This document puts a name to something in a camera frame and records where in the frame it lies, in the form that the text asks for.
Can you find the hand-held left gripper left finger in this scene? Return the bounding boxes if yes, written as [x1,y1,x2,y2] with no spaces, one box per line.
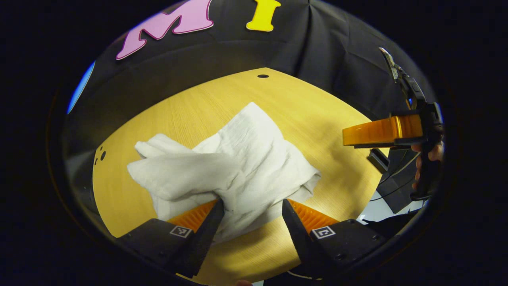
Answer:
[117,199,225,278]

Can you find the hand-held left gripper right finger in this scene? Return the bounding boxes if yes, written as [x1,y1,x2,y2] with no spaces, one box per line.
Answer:
[282,199,387,278]

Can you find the white jeans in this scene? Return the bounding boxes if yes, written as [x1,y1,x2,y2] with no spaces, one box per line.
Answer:
[127,102,321,243]

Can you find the black box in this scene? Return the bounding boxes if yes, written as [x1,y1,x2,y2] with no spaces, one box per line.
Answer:
[367,148,390,174]

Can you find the black backdrop cloth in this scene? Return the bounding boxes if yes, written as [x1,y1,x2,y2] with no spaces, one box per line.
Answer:
[60,0,437,223]

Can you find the black cable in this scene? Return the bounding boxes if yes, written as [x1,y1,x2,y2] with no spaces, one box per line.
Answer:
[377,152,421,186]

